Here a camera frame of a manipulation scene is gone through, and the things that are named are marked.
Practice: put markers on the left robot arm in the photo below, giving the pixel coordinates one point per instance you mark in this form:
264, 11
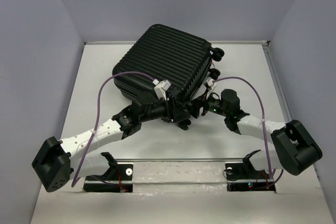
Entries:
59, 161

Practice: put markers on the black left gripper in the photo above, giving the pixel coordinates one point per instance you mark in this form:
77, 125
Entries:
174, 113

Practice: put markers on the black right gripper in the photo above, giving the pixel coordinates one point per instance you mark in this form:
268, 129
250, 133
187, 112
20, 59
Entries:
197, 103

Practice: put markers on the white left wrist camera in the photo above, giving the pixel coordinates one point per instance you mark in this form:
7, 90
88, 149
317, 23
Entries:
160, 88

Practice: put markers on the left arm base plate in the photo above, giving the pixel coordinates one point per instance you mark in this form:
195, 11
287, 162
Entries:
118, 179

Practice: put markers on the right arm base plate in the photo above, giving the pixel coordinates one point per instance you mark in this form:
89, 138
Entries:
239, 178

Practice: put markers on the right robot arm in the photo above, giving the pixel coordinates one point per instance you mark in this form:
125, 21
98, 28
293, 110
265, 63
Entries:
294, 148

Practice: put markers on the black hard-shell suitcase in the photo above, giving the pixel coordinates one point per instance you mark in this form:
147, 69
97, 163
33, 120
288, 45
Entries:
165, 53

